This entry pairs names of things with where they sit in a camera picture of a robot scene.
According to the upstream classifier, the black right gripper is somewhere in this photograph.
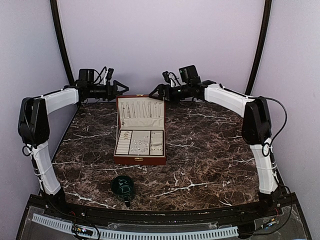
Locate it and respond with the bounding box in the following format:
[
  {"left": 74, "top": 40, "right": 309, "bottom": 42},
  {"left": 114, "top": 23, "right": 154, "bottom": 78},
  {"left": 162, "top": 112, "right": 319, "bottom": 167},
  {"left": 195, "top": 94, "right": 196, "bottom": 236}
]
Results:
[{"left": 149, "top": 83, "right": 191, "bottom": 104}]

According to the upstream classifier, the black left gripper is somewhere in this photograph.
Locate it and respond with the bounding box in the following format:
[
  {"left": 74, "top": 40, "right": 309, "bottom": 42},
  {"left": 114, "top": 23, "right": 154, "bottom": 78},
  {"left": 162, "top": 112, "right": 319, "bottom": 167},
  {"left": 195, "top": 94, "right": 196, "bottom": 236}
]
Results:
[{"left": 87, "top": 80, "right": 129, "bottom": 101}]

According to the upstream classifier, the red jewelry box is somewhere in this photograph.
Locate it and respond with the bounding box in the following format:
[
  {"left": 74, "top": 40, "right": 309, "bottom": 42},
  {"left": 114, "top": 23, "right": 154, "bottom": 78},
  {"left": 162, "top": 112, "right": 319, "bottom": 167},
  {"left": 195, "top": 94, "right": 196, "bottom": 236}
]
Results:
[{"left": 113, "top": 95, "right": 167, "bottom": 166}]

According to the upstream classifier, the red jewelry tray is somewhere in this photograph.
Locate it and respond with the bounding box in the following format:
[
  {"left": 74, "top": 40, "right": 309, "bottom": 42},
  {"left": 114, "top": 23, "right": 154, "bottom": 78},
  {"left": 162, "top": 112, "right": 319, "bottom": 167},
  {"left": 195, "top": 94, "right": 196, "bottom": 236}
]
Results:
[{"left": 114, "top": 130, "right": 165, "bottom": 156}]

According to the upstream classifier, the dark green glass mug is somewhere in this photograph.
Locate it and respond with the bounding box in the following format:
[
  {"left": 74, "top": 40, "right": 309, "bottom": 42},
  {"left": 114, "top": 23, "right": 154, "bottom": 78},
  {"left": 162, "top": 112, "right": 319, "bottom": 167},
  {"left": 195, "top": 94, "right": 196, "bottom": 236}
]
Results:
[{"left": 110, "top": 175, "right": 135, "bottom": 208}]

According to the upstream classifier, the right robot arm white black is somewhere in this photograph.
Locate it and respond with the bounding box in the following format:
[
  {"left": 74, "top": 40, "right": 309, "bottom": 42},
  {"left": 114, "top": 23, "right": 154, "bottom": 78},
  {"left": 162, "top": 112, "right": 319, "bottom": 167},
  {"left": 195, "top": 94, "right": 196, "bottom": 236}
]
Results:
[{"left": 149, "top": 65, "right": 280, "bottom": 195}]

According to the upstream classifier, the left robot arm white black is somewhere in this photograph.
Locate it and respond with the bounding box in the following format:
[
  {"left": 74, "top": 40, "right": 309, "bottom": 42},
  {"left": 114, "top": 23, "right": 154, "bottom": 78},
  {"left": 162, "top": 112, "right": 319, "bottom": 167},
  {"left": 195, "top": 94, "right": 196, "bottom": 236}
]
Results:
[{"left": 17, "top": 67, "right": 129, "bottom": 197}]

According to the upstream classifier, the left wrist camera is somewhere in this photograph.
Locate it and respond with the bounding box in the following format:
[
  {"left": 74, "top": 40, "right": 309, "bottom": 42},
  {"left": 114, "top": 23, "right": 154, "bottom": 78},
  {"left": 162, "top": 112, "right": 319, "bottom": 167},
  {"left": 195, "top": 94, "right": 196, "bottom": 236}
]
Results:
[{"left": 99, "top": 66, "right": 114, "bottom": 86}]

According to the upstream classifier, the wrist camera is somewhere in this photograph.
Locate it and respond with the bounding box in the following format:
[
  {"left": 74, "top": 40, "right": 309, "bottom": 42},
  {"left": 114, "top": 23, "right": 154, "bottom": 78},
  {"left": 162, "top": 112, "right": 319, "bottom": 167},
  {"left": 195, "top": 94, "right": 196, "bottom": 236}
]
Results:
[
  {"left": 162, "top": 71, "right": 181, "bottom": 88},
  {"left": 99, "top": 66, "right": 114, "bottom": 86}
]

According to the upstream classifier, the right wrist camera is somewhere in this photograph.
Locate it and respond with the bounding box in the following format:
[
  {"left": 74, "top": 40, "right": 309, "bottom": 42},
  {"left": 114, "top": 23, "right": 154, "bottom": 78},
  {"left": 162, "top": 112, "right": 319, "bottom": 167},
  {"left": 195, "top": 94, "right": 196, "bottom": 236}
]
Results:
[{"left": 162, "top": 71, "right": 181, "bottom": 88}]

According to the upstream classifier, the left black frame post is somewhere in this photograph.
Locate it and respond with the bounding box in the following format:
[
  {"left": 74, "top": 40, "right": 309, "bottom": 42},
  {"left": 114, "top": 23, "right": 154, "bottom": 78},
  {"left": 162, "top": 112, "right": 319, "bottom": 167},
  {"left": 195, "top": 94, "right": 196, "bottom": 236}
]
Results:
[{"left": 49, "top": 0, "right": 75, "bottom": 86}]

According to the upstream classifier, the black frame post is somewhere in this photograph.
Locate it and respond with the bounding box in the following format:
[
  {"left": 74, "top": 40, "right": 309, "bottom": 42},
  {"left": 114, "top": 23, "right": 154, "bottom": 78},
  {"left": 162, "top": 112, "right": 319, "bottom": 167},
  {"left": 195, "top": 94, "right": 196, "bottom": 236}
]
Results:
[
  {"left": 245, "top": 0, "right": 273, "bottom": 95},
  {"left": 49, "top": 0, "right": 75, "bottom": 86}
]

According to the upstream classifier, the right black frame post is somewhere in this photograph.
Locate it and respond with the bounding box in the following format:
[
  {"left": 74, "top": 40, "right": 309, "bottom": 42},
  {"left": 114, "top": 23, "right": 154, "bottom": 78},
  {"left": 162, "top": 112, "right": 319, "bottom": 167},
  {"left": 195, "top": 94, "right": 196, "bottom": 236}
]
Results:
[{"left": 245, "top": 0, "right": 273, "bottom": 95}]

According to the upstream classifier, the white slotted cable duct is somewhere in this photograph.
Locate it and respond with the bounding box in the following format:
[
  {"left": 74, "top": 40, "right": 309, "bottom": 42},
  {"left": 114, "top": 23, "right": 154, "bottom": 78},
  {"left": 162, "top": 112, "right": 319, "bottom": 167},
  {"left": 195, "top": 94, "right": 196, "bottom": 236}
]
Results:
[{"left": 31, "top": 213, "right": 239, "bottom": 240}]

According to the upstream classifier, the black front rail base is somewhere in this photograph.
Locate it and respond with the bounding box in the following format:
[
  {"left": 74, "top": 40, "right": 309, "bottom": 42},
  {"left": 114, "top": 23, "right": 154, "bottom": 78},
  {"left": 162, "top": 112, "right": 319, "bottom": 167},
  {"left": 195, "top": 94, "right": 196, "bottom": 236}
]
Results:
[{"left": 27, "top": 192, "right": 298, "bottom": 228}]

